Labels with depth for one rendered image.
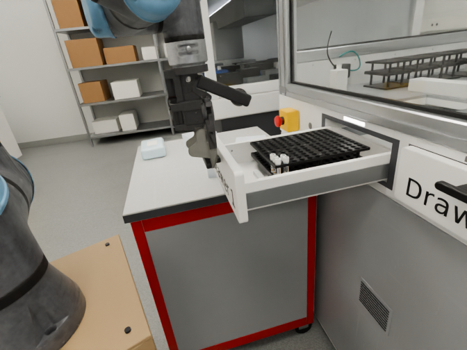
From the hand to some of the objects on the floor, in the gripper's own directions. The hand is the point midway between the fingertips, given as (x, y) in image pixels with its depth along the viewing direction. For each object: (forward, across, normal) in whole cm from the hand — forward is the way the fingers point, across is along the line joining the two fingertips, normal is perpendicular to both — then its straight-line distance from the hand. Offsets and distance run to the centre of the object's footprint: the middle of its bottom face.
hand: (213, 159), depth 62 cm
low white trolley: (+90, -41, +4) cm, 100 cm away
